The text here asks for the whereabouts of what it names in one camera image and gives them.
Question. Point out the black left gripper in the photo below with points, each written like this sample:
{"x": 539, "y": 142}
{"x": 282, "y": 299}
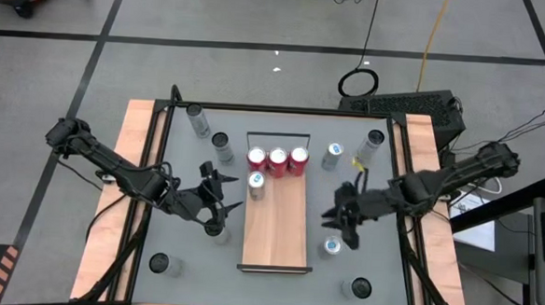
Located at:
{"x": 190, "y": 204}

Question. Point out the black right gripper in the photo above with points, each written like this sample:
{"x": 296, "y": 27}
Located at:
{"x": 372, "y": 202}

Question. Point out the silver blue Red Bull can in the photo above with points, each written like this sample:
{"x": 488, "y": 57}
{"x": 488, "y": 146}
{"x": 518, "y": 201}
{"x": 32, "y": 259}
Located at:
{"x": 256, "y": 186}
{"x": 332, "y": 156}
{"x": 330, "y": 246}

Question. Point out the white Celsius can black lid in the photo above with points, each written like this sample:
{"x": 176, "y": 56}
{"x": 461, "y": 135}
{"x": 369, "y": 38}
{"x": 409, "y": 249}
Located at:
{"x": 223, "y": 152}
{"x": 221, "y": 236}
{"x": 199, "y": 123}
{"x": 370, "y": 146}
{"x": 166, "y": 264}
{"x": 358, "y": 288}

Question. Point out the red orange Fanta can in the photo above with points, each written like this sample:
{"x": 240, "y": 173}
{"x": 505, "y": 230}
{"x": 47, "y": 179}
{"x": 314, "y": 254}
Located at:
{"x": 277, "y": 164}
{"x": 256, "y": 158}
{"x": 298, "y": 161}

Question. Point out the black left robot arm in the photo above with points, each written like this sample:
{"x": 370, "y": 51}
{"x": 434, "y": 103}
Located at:
{"x": 113, "y": 165}

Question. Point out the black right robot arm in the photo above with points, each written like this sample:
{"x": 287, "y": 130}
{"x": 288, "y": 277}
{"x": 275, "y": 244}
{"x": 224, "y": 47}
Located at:
{"x": 458, "y": 174}

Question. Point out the wooden tray board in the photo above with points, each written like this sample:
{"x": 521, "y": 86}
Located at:
{"x": 275, "y": 227}

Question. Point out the black computer case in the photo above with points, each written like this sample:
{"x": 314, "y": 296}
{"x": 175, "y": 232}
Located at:
{"x": 406, "y": 105}

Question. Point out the white paper sheet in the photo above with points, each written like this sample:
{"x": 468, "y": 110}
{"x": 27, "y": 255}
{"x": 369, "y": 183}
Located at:
{"x": 478, "y": 233}

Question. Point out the black stand beam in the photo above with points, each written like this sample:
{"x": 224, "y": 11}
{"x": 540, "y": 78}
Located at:
{"x": 503, "y": 206}

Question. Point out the black aluminium table frame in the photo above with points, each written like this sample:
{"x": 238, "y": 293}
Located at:
{"x": 279, "y": 109}

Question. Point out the white metal bracket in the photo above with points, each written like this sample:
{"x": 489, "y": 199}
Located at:
{"x": 108, "y": 178}

